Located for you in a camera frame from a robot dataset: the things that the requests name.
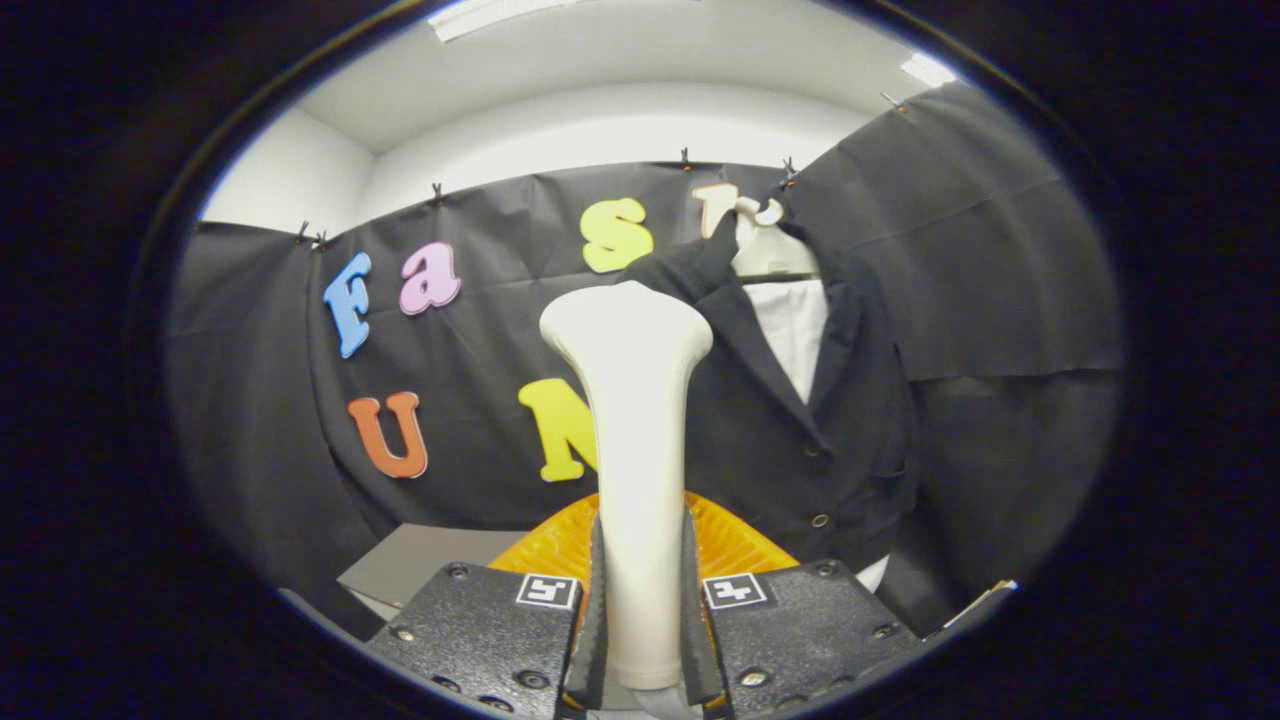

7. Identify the white clothes hanger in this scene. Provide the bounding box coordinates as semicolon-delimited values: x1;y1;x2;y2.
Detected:
735;197;821;281

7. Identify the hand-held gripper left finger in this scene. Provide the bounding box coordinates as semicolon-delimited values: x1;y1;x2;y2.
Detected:
365;490;609;719

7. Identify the white garment steamer head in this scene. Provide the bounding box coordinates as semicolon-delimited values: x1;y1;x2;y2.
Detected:
540;281;714;691

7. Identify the black suit jacket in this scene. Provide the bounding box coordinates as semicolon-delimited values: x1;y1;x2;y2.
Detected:
620;215;921;581

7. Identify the grey cabinet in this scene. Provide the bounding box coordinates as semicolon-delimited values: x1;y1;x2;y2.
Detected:
337;523;531;621

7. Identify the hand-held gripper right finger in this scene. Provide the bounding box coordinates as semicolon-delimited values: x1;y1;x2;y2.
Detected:
682;490;926;719

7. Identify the white mannequin torso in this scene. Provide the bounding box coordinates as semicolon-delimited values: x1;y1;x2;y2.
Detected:
745;278;891;593

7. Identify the small ceiling light panel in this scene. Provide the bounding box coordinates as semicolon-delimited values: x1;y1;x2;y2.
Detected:
898;52;959;89

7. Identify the small cardboard box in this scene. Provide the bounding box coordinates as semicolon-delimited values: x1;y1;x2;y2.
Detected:
940;578;1021;633

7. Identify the black backdrop cloth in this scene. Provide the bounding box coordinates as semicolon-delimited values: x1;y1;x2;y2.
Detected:
165;82;1126;641

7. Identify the long ceiling light panel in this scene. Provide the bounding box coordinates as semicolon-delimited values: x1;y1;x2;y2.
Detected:
430;0;561;41

